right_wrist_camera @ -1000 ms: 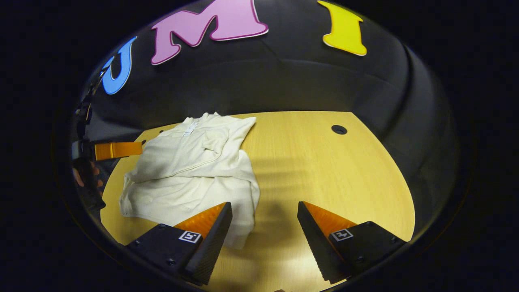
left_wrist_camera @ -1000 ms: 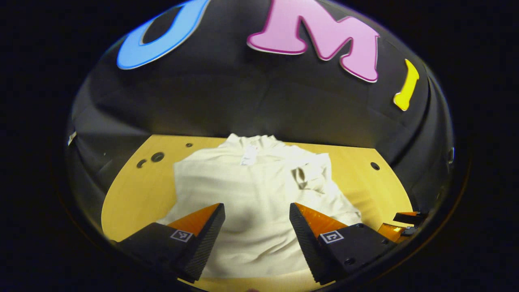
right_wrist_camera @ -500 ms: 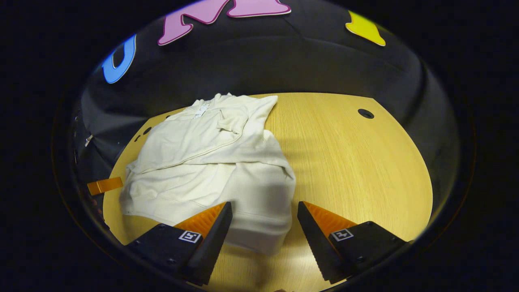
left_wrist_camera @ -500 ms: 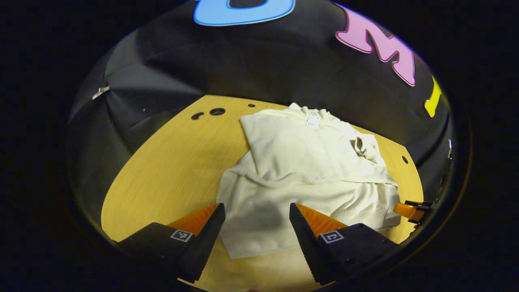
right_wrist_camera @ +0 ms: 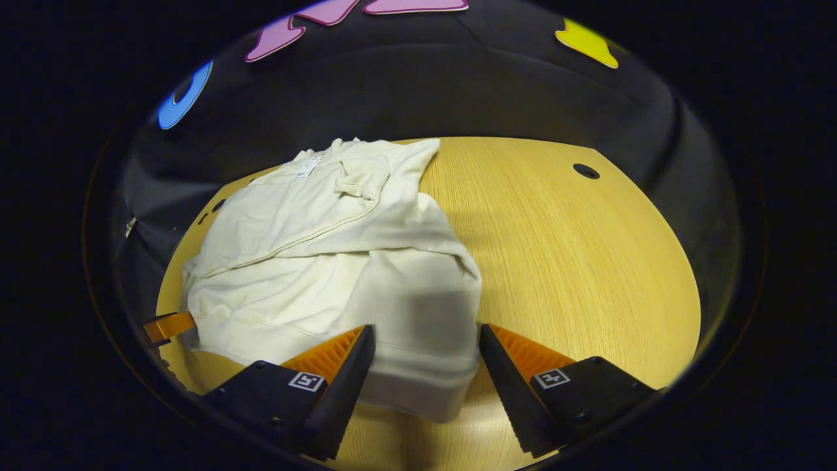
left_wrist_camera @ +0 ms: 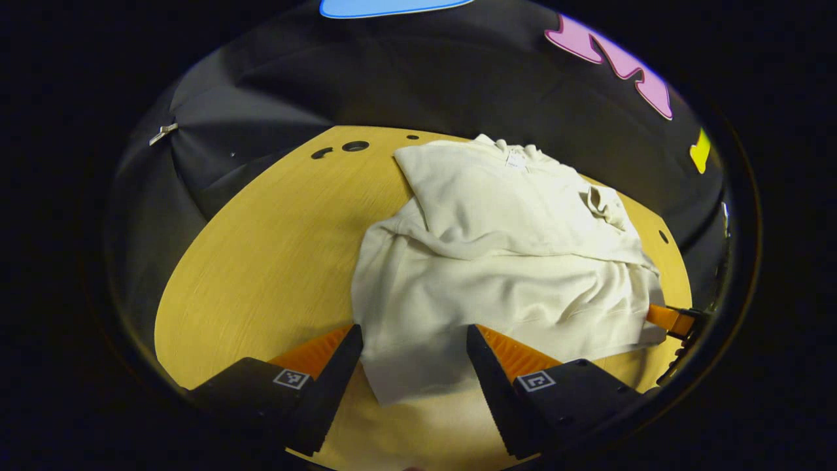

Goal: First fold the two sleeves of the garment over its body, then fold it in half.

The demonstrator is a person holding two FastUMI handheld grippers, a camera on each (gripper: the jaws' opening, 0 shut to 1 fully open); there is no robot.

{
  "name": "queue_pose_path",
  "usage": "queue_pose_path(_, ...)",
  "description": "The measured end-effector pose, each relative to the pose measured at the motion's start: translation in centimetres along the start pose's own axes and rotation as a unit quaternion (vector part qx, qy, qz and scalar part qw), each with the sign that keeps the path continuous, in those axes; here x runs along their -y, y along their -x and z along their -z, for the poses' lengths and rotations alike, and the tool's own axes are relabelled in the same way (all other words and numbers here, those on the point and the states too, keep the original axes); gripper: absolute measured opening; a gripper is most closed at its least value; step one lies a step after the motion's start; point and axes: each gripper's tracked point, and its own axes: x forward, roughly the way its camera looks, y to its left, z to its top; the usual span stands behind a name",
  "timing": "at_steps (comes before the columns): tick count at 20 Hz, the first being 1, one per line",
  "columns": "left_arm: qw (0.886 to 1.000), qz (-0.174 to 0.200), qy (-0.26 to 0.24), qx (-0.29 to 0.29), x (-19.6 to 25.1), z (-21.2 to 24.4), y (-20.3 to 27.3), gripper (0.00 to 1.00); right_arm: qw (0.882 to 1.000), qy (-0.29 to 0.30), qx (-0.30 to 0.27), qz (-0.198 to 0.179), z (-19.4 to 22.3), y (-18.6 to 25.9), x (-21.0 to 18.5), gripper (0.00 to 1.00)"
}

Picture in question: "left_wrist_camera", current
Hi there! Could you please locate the white hooded sweatshirt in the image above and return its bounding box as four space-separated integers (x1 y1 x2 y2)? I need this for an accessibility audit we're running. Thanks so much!
350 134 668 408

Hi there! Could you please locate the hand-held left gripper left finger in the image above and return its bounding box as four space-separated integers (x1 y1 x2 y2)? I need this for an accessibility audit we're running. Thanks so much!
186 324 364 457

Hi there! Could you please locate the black backdrop cloth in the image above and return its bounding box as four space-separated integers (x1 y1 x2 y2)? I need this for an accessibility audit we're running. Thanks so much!
108 0 730 315

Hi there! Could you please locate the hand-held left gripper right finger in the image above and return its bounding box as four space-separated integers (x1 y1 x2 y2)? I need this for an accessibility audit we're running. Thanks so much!
466 324 645 461

